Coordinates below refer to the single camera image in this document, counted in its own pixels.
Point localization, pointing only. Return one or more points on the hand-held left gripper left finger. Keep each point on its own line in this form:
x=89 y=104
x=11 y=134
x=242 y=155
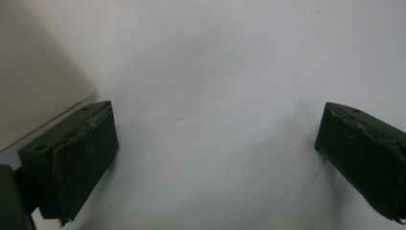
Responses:
x=79 y=163

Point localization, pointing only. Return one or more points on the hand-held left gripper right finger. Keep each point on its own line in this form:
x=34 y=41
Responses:
x=364 y=150

